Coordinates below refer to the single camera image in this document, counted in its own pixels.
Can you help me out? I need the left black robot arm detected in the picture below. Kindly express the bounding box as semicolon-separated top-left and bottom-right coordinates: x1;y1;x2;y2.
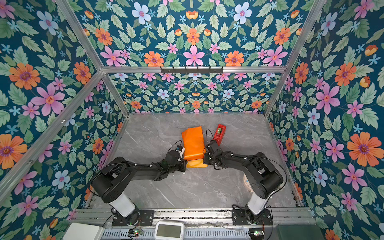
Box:
91;146;187;218

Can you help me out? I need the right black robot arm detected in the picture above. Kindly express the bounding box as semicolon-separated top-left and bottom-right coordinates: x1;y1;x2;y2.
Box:
203;140;284;225

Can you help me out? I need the red tape dispenser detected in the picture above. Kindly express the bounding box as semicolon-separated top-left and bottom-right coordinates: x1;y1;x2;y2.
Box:
214;124;227;146

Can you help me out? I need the white round clock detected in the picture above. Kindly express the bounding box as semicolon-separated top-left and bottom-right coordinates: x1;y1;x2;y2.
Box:
243;175;253;193

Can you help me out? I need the white display device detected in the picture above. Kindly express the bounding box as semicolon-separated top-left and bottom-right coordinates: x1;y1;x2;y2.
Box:
154;221;185;240

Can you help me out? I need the green mat bottom right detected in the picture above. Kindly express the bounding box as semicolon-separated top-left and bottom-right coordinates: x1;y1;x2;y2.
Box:
277;225;325;240

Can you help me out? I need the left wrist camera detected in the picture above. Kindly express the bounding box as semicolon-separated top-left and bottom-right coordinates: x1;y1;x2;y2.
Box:
176;145;185;158

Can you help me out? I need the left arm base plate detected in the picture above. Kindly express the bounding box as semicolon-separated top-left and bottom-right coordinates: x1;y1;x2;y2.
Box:
112;209;155;227

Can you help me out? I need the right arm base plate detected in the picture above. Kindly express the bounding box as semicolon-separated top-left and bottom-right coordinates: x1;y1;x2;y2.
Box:
232;209;273;226

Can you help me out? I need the black hook rail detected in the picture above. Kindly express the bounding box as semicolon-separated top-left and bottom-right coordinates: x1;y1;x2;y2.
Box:
160;67;224;74

